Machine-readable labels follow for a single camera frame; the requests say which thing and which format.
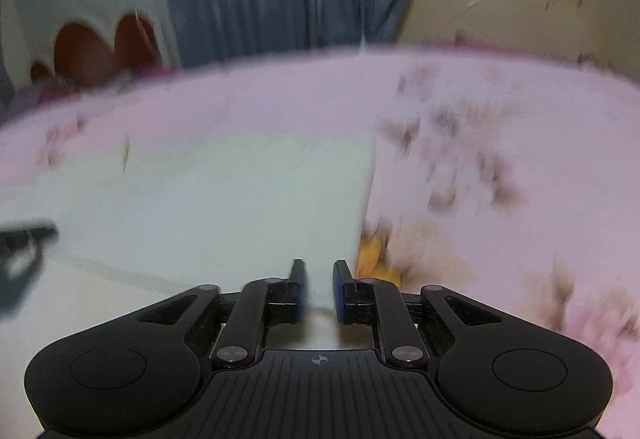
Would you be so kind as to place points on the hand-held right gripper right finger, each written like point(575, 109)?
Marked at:
point(341, 294)

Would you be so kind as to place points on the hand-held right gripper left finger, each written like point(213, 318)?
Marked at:
point(300, 291)

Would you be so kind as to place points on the pink floral bed sheet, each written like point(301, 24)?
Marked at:
point(500, 94)

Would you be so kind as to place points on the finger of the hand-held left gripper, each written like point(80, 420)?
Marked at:
point(20, 239)

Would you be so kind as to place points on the white small garment yellow print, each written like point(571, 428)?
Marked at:
point(225, 199)

